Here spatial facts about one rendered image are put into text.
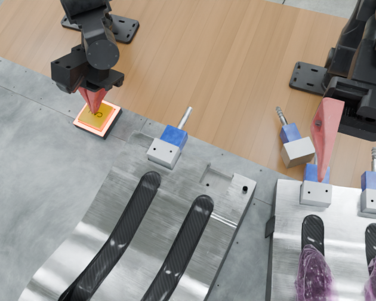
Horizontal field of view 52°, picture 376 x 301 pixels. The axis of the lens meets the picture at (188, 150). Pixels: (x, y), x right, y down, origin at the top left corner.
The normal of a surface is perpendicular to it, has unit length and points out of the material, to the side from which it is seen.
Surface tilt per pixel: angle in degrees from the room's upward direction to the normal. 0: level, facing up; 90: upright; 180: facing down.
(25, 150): 0
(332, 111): 23
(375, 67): 2
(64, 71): 58
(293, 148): 0
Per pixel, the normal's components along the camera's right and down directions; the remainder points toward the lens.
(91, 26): -0.21, -0.70
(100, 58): 0.27, 0.62
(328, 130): -0.22, -0.03
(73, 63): 0.16, -0.78
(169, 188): -0.08, -0.40
